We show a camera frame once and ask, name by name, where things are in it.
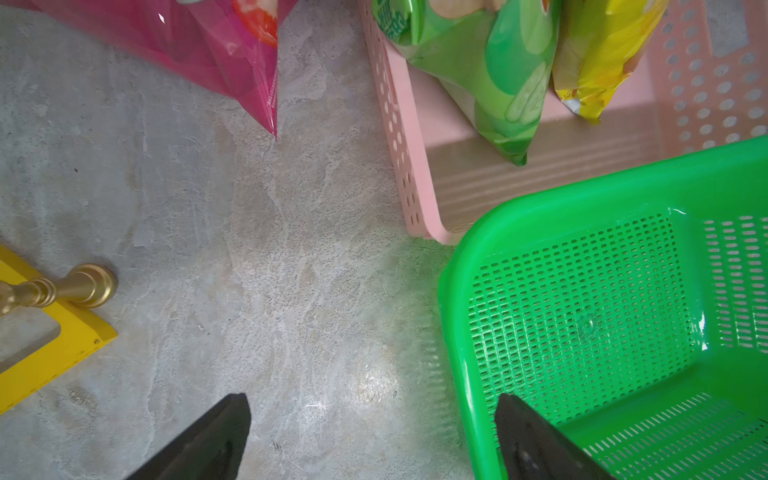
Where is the pink plastic basket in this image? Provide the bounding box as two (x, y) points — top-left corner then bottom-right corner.
(359, 1), (767, 245)

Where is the green plastic basket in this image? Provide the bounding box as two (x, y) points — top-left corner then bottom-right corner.
(438, 137), (767, 479)

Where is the yellow chips bag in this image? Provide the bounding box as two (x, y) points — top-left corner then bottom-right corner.
(552, 0), (669, 123)

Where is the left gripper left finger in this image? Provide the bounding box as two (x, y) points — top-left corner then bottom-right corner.
(128, 393), (251, 480)

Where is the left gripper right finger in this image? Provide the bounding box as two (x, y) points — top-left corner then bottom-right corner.
(494, 393), (614, 480)

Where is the yellow plastic frame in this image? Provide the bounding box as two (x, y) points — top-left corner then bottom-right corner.
(1, 246), (118, 413)

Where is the pink chips bag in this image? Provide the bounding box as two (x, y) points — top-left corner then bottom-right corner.
(12, 0), (296, 134)

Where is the green cucumber chips bag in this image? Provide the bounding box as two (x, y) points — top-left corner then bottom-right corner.
(370, 0), (562, 166)

